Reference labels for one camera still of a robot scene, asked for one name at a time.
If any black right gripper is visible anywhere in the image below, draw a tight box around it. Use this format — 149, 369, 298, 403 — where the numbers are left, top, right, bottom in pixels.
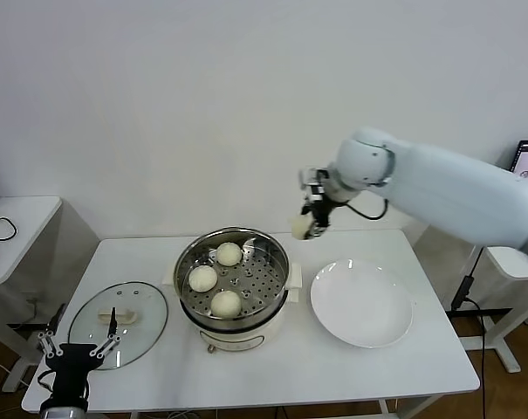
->
301, 194, 335, 240

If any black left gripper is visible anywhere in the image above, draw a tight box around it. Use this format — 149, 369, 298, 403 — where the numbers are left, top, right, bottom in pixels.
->
37, 304, 121, 409

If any white steamed baozi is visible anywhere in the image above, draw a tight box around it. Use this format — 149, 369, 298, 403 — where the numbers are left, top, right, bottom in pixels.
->
209, 290, 243, 319
291, 216, 312, 240
188, 264, 219, 293
216, 242, 243, 267

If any glass lid with cream handle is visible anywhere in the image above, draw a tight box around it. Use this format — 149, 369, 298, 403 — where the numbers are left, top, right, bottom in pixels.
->
66, 280, 169, 370

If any stainless steel steamer basket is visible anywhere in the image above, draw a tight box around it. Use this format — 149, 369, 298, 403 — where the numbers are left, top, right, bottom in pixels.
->
173, 225, 291, 323

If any white round plate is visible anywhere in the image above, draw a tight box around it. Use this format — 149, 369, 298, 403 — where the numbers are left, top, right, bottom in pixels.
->
309, 258, 413, 349

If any white side table with mouse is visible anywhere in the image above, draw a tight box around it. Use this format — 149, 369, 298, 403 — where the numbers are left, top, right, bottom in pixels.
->
0, 195, 102, 394

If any cream electric cooker pot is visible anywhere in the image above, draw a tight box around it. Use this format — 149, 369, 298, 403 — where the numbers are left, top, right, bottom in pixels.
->
161, 259, 303, 354

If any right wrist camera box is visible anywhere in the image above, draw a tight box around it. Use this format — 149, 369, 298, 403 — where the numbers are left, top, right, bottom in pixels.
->
298, 168, 328, 202

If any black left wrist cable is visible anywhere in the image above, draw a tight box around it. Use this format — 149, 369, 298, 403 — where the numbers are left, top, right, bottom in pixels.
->
37, 370, 55, 395

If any black mouse cable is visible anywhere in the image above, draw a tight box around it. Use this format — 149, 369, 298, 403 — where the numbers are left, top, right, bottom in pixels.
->
0, 216, 19, 242

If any white side table with cables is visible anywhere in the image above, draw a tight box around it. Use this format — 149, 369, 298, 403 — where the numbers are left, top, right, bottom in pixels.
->
414, 213, 528, 374

